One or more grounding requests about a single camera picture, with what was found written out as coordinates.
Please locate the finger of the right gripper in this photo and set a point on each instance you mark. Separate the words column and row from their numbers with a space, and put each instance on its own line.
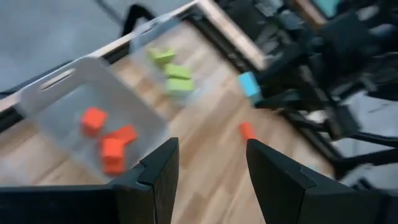
column 275, row 74
column 280, row 101

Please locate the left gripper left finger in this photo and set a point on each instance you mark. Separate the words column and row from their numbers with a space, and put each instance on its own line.
column 152, row 186

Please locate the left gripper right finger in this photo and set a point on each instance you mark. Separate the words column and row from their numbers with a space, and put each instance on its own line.
column 289, row 193

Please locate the blue rectangular block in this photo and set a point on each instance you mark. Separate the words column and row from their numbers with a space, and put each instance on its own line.
column 248, row 85

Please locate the red rectangular block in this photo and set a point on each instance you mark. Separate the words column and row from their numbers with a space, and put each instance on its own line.
column 247, row 130
column 127, row 133
column 93, row 119

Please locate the red cube block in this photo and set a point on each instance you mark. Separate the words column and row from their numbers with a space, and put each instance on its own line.
column 112, row 155

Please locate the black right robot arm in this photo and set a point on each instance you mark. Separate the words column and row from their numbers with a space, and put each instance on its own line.
column 348, row 43

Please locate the teal room object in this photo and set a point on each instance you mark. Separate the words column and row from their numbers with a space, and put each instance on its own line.
column 326, row 3

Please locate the clear plastic bin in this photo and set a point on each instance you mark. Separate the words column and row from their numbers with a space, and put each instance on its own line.
column 202, row 77

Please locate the grey plastic bin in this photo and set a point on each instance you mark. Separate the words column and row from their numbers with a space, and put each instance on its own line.
column 62, row 93

